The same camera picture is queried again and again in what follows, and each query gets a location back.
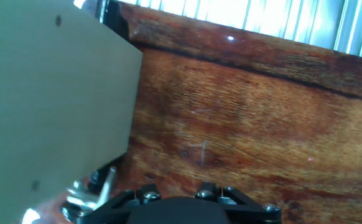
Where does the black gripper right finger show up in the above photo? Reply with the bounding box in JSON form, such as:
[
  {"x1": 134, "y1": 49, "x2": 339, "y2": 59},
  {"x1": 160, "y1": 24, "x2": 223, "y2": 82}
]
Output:
[{"x1": 196, "y1": 182, "x2": 283, "y2": 224}]

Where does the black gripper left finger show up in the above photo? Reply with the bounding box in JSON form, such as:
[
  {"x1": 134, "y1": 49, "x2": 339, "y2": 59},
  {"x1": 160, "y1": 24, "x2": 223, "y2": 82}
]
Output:
[{"x1": 75, "y1": 183, "x2": 162, "y2": 224}]

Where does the silver metal hinge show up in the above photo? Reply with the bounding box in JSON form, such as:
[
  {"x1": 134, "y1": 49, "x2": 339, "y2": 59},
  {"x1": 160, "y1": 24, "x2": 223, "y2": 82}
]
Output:
[{"x1": 61, "y1": 166, "x2": 117, "y2": 222}]

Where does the cream wooden box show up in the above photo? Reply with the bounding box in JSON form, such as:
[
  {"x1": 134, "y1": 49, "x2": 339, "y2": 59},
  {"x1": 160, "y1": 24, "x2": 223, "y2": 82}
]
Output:
[{"x1": 0, "y1": 0, "x2": 144, "y2": 224}]

